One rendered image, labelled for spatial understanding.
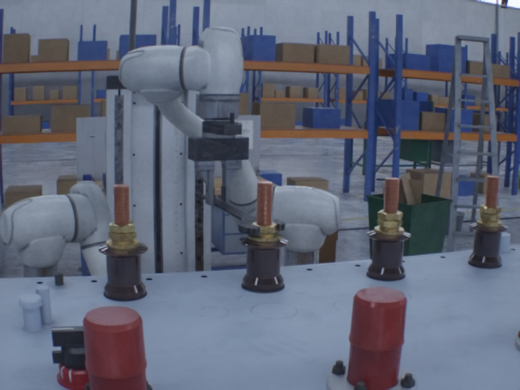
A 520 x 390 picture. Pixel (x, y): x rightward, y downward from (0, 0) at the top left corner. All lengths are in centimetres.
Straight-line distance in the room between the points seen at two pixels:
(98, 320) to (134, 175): 135
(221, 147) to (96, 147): 453
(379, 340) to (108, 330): 33
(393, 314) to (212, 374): 26
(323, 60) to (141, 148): 762
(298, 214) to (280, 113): 763
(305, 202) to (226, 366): 93
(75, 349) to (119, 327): 15
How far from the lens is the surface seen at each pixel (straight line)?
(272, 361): 90
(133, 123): 199
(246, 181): 167
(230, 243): 550
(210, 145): 138
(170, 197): 203
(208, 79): 135
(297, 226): 175
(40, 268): 168
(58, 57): 877
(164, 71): 138
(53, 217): 162
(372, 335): 77
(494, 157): 682
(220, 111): 136
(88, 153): 588
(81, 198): 168
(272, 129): 912
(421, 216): 539
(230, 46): 136
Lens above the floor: 175
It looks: 10 degrees down
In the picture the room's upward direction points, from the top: 1 degrees clockwise
